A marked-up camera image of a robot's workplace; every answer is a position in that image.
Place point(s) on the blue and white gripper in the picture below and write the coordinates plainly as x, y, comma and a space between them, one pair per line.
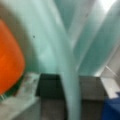
111, 109

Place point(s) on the teal bowl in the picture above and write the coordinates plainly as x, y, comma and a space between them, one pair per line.
46, 46

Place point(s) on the orange carrot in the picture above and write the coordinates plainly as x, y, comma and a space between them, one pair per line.
12, 63

